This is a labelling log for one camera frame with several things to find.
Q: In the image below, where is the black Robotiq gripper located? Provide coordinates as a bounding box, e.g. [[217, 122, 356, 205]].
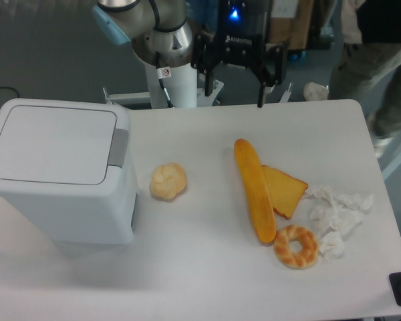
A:
[[191, 1, 287, 108]]

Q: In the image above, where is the white plastic trash can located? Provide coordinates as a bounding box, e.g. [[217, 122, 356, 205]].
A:
[[0, 98, 139, 245]]

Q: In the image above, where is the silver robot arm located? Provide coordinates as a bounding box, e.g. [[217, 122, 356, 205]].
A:
[[93, 1, 287, 108]]

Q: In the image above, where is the cardboard box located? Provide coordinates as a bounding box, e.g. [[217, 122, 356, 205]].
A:
[[267, 0, 314, 51]]

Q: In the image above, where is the long orange baguette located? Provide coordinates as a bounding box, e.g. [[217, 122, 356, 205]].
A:
[[234, 138, 277, 244]]

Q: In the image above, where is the person in khaki trousers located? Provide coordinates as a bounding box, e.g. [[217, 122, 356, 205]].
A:
[[303, 1, 401, 158]]

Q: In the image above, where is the orange toast slice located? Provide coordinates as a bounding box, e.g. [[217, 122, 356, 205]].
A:
[[262, 165, 309, 220]]

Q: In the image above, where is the round cream puff bread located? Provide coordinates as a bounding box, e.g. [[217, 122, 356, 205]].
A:
[[149, 163, 186, 201]]

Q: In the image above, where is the large crumpled white tissue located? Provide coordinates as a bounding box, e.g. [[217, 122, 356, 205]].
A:
[[303, 185, 374, 236]]

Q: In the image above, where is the small crumpled white tissue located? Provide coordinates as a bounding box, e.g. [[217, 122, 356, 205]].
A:
[[319, 231, 344, 261]]

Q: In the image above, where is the twisted ring bread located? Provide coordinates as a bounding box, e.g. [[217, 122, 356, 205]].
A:
[[273, 225, 319, 270]]

